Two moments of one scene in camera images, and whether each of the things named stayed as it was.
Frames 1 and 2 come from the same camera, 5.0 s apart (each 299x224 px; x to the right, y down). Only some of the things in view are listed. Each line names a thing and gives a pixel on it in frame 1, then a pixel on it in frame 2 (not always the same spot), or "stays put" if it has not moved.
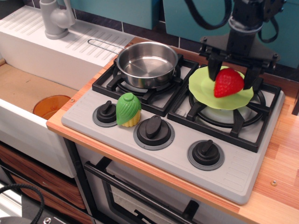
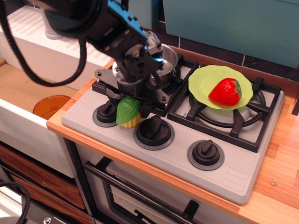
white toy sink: (38, 74) stays put
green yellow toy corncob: (128, 108) stays put
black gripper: (242, 47) → (145, 92)
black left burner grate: (158, 101) stays put
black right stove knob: (206, 155) stays put
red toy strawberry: (228, 82) → (227, 92)
